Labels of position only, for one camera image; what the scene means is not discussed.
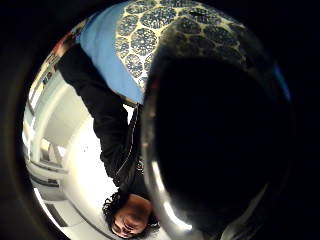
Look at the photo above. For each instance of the colourful items on wall shelf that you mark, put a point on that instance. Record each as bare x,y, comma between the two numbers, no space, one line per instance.
63,42

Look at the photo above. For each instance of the blue tablecloth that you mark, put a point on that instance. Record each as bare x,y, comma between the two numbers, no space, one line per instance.
103,50

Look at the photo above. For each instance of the the person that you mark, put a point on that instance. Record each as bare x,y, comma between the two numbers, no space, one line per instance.
103,110

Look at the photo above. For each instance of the citrus slice patterned table mat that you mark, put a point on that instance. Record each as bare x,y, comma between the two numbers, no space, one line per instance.
143,36

